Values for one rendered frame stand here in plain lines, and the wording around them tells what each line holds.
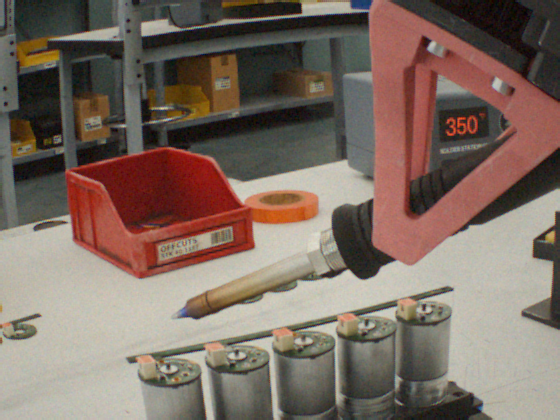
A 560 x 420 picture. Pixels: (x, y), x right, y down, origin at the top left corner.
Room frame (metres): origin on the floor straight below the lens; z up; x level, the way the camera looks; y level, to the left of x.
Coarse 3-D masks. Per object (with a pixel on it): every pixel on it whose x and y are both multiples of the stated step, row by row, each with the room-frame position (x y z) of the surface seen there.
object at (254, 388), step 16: (240, 352) 0.33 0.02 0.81; (208, 368) 0.33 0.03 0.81; (208, 384) 0.33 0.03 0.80; (224, 384) 0.32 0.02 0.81; (240, 384) 0.32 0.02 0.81; (256, 384) 0.32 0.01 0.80; (224, 400) 0.32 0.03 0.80; (240, 400) 0.32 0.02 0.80; (256, 400) 0.32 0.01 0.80; (224, 416) 0.32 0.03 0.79; (240, 416) 0.32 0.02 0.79; (256, 416) 0.32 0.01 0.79; (272, 416) 0.33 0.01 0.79
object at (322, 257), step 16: (320, 240) 0.29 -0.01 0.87; (304, 256) 0.29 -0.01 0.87; (320, 256) 0.28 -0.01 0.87; (336, 256) 0.28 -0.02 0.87; (256, 272) 0.30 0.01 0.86; (272, 272) 0.29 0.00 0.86; (288, 272) 0.29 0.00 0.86; (304, 272) 0.29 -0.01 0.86; (320, 272) 0.28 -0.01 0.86; (336, 272) 0.29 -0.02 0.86; (224, 288) 0.30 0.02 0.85; (240, 288) 0.30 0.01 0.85; (256, 288) 0.30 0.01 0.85; (272, 288) 0.29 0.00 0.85; (192, 304) 0.30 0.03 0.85; (208, 304) 0.30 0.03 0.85; (224, 304) 0.30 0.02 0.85
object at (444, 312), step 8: (432, 304) 0.37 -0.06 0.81; (440, 304) 0.37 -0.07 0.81; (432, 312) 0.36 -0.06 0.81; (440, 312) 0.36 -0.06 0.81; (448, 312) 0.36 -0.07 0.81; (400, 320) 0.36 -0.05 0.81; (408, 320) 0.36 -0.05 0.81; (416, 320) 0.36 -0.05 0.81; (424, 320) 0.35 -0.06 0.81; (432, 320) 0.35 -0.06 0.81; (440, 320) 0.35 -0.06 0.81
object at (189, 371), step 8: (168, 360) 0.33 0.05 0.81; (176, 360) 0.33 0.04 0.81; (184, 360) 0.33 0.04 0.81; (160, 368) 0.32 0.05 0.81; (184, 368) 0.32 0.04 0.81; (192, 368) 0.32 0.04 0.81; (200, 368) 0.32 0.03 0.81; (160, 376) 0.31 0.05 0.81; (168, 376) 0.31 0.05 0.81; (176, 376) 0.32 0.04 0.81; (184, 376) 0.31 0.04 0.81; (192, 376) 0.31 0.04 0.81; (200, 376) 0.32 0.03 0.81; (152, 384) 0.31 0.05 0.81; (160, 384) 0.31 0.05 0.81; (168, 384) 0.31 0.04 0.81; (176, 384) 0.31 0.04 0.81; (184, 384) 0.31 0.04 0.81
